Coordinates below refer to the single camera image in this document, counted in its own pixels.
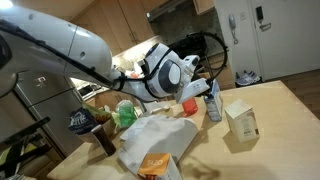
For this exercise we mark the pink liquid spray bottle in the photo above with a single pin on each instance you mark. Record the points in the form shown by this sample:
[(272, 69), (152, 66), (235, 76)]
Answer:
[(190, 107)]

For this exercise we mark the pair of sneakers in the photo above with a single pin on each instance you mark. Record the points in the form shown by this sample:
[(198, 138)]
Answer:
[(247, 78)]

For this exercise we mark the white paper bag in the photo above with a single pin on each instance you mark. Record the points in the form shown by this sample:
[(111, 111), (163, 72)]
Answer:
[(156, 134)]

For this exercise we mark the dark blue chip bag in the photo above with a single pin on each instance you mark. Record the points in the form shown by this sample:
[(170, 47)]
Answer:
[(81, 121)]

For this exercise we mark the white orange Tazo tea box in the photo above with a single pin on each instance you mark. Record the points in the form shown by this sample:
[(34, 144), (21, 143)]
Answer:
[(158, 166)]

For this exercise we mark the green bag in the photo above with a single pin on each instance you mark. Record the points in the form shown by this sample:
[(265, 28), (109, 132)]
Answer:
[(123, 116)]

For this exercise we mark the white door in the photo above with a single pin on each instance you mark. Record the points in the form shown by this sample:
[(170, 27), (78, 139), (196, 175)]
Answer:
[(288, 33)]

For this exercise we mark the white wall phone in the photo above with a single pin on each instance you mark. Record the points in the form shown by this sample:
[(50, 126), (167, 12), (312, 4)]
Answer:
[(232, 25)]

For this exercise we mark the stainless steel refrigerator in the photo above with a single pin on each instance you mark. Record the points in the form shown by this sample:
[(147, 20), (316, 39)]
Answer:
[(27, 97)]

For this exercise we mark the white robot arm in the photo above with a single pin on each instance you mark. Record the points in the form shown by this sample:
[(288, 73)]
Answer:
[(34, 41)]

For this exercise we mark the blue snack box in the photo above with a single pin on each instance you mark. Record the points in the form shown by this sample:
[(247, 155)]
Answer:
[(214, 103)]

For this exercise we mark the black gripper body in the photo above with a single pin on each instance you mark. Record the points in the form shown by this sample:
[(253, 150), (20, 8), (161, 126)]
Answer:
[(208, 94)]

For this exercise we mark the beige cardboard box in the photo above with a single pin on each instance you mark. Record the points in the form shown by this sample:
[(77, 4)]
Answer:
[(242, 121)]

